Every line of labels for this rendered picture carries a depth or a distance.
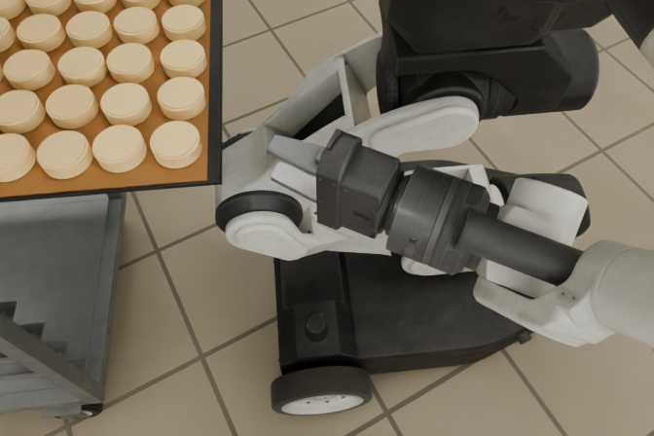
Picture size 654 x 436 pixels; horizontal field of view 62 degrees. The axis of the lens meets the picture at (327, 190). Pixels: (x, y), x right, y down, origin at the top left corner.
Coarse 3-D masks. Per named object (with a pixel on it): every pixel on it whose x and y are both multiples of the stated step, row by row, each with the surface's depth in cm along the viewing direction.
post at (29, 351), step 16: (0, 320) 73; (0, 336) 72; (16, 336) 76; (32, 336) 81; (16, 352) 78; (32, 352) 80; (48, 352) 85; (32, 368) 84; (48, 368) 85; (64, 368) 90; (64, 384) 93; (80, 384) 96; (96, 384) 103; (96, 400) 104
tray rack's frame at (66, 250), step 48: (0, 240) 121; (48, 240) 121; (96, 240) 121; (0, 288) 115; (48, 288) 115; (96, 288) 115; (48, 336) 110; (96, 336) 110; (0, 384) 105; (48, 384) 105
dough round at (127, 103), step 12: (120, 84) 59; (132, 84) 59; (108, 96) 58; (120, 96) 58; (132, 96) 58; (144, 96) 58; (108, 108) 58; (120, 108) 58; (132, 108) 58; (144, 108) 58; (108, 120) 59; (120, 120) 58; (132, 120) 58
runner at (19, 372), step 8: (72, 360) 99; (80, 360) 99; (0, 368) 98; (8, 368) 98; (16, 368) 98; (24, 368) 98; (80, 368) 96; (0, 376) 95; (8, 376) 96; (16, 376) 96; (24, 376) 96; (32, 376) 97; (40, 376) 97
